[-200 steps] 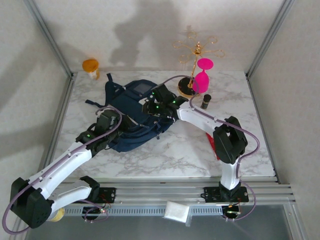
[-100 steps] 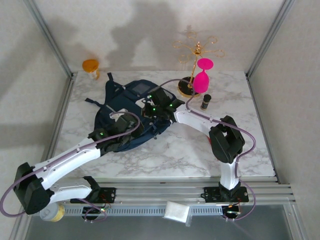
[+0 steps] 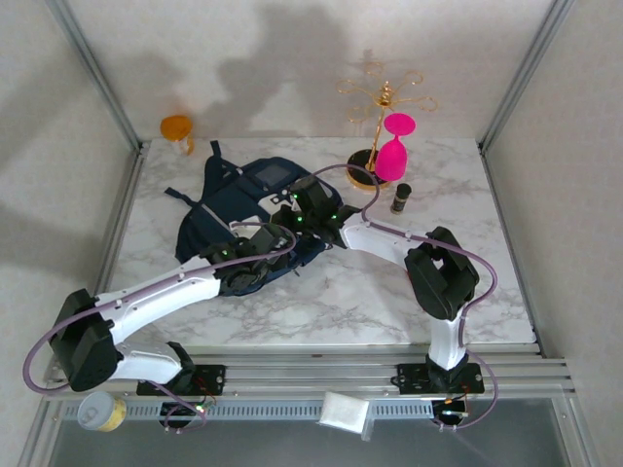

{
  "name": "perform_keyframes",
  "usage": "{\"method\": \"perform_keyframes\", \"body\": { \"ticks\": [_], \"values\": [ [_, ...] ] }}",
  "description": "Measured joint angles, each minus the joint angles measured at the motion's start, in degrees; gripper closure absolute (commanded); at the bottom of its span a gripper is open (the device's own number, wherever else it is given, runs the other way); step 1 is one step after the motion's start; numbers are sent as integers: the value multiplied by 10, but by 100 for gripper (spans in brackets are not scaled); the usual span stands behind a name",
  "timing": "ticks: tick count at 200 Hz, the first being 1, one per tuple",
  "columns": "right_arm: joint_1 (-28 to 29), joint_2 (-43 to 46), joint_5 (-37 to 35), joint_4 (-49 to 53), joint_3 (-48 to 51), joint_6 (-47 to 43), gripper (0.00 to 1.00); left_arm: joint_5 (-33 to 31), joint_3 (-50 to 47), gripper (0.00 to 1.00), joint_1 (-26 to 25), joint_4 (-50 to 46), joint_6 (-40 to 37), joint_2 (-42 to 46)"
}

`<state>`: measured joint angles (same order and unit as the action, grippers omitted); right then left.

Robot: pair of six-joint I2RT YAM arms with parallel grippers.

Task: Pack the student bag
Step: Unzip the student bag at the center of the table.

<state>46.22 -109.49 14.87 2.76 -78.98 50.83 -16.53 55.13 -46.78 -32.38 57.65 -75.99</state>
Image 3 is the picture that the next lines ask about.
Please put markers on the aluminium frame post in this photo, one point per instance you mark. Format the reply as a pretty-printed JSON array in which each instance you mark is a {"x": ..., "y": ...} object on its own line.
[
  {"x": 528, "y": 73},
  {"x": 97, "y": 73}
]

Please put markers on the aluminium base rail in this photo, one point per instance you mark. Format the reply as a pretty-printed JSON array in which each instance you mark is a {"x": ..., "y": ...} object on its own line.
[{"x": 311, "y": 374}]

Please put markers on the small black bottle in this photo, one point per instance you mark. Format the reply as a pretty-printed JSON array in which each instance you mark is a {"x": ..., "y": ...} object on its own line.
[{"x": 400, "y": 199}]

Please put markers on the orange wine glass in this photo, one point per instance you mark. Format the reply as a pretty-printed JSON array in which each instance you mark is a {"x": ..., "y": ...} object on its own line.
[{"x": 175, "y": 127}]

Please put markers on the tin can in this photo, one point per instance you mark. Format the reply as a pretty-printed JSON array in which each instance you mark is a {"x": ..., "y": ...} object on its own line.
[{"x": 104, "y": 413}]

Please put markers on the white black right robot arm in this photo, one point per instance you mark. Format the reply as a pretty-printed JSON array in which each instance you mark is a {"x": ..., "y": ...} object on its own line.
[{"x": 375, "y": 238}]

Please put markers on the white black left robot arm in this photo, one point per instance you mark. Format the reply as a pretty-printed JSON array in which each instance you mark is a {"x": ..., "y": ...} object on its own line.
[{"x": 160, "y": 292}]

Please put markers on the pink wine glass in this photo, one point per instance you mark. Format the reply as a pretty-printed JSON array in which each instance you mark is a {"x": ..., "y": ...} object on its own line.
[{"x": 392, "y": 158}]

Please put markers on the navy blue backpack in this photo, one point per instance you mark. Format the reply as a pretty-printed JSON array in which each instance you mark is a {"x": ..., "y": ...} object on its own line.
[{"x": 229, "y": 199}]

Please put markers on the white packet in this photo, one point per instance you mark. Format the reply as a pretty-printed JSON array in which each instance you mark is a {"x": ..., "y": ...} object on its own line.
[{"x": 343, "y": 411}]

